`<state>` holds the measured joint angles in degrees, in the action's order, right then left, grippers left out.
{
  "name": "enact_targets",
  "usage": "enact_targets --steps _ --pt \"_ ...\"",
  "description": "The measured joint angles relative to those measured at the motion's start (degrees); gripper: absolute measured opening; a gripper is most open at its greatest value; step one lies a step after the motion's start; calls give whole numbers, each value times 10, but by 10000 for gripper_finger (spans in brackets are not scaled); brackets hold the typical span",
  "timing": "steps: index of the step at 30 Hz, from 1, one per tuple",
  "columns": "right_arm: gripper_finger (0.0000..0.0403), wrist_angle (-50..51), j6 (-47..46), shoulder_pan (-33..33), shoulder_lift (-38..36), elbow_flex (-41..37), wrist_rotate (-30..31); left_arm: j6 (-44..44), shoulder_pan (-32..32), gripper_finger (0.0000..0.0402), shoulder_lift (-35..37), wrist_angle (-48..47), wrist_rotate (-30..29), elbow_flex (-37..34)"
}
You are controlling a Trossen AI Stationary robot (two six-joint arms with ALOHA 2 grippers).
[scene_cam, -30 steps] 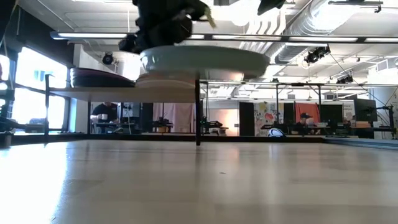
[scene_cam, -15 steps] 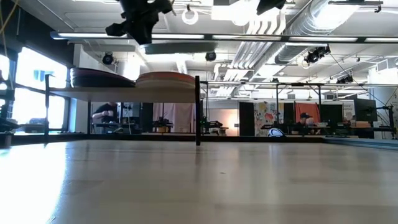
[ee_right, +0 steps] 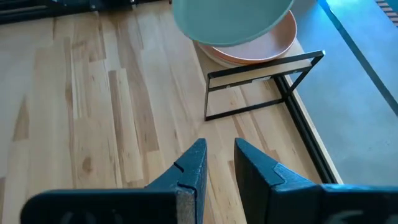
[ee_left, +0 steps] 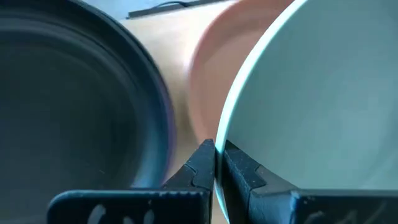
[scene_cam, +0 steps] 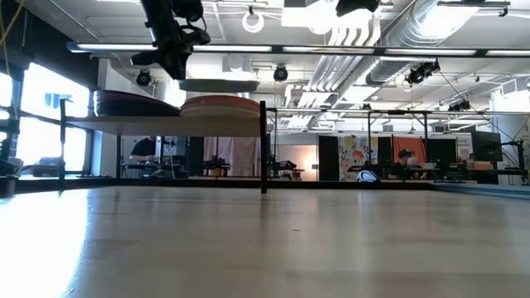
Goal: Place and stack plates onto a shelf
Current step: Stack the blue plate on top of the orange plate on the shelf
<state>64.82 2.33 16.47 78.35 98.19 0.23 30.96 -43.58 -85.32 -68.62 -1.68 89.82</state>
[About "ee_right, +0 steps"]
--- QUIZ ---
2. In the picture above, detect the pale peach plate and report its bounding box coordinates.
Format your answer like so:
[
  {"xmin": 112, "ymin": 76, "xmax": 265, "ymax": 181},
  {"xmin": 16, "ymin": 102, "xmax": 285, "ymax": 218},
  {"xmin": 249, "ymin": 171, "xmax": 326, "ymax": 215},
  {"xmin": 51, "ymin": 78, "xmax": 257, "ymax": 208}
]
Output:
[{"xmin": 195, "ymin": 40, "xmax": 242, "ymax": 69}]

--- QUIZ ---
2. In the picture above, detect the sage green plate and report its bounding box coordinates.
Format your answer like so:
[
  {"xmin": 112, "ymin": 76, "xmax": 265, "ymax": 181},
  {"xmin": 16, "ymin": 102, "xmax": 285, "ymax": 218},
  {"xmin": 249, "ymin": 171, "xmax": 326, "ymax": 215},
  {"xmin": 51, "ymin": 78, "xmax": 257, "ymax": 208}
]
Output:
[{"xmin": 171, "ymin": 0, "xmax": 295, "ymax": 48}]

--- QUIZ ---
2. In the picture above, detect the black aluminium rig frame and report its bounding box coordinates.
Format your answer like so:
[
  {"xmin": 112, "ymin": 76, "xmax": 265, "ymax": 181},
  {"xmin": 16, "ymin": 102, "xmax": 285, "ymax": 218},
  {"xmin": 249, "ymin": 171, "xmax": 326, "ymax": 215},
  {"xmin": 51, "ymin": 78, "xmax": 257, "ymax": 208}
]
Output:
[{"xmin": 0, "ymin": 0, "xmax": 340, "ymax": 185}]

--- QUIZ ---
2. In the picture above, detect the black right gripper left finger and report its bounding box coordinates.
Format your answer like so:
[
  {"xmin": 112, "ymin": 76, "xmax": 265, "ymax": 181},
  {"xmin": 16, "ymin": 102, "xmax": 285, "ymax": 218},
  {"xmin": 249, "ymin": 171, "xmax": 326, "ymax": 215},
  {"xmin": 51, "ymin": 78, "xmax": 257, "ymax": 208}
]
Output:
[{"xmin": 144, "ymin": 138, "xmax": 208, "ymax": 224}]

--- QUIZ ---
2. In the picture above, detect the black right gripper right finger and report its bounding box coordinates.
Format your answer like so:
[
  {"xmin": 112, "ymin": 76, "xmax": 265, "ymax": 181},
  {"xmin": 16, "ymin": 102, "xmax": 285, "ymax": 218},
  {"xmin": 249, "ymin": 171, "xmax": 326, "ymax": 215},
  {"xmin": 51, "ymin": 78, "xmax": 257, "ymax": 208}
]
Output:
[{"xmin": 233, "ymin": 138, "xmax": 326, "ymax": 224}]

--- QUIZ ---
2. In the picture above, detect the terracotta pink plate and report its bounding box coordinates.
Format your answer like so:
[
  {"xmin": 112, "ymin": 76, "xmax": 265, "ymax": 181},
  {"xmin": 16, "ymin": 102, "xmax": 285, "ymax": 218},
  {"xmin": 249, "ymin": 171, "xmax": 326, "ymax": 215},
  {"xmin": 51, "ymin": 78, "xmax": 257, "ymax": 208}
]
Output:
[{"xmin": 197, "ymin": 11, "xmax": 299, "ymax": 65}]

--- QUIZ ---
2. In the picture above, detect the black mat striped edge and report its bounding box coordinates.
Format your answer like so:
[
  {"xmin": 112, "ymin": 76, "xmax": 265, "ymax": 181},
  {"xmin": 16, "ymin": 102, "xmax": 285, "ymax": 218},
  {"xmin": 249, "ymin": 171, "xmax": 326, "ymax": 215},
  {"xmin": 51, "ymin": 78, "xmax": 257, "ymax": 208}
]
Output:
[{"xmin": 375, "ymin": 0, "xmax": 398, "ymax": 28}]

